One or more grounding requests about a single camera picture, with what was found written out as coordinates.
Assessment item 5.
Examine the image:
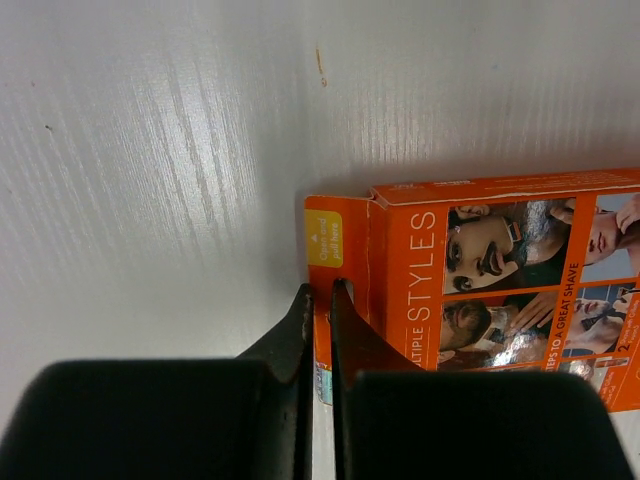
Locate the orange razor box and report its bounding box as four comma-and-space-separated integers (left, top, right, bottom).
304, 168, 639, 412

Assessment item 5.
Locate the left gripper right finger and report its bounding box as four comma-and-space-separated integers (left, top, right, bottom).
330, 281, 633, 479

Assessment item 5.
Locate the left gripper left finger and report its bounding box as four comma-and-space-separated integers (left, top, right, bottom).
1, 285, 313, 479

